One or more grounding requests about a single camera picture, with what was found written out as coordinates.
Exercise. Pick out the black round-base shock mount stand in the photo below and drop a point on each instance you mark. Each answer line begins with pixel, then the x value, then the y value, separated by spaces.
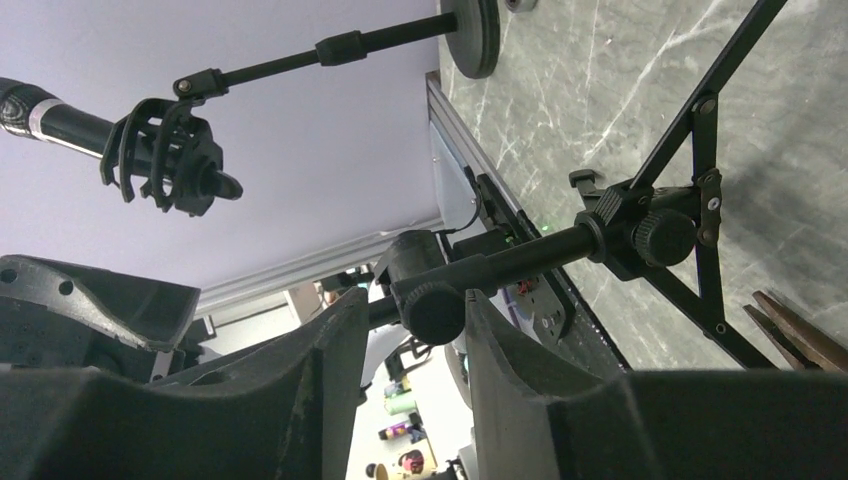
pixel 369 121

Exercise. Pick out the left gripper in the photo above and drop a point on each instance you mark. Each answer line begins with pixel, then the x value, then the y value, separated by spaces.
pixel 61 315

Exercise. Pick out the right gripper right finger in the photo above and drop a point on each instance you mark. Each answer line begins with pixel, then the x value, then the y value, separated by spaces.
pixel 538 416

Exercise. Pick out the black tripod shock mount stand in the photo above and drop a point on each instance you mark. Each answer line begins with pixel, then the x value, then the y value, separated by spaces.
pixel 661 226

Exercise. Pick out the black foam-head microphone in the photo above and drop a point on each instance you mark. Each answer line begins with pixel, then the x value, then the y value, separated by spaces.
pixel 60 122

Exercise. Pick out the yellow black pliers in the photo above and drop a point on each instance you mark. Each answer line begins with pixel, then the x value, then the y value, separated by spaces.
pixel 803 345

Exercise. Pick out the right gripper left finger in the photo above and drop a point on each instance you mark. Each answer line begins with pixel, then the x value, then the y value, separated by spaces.
pixel 284 409

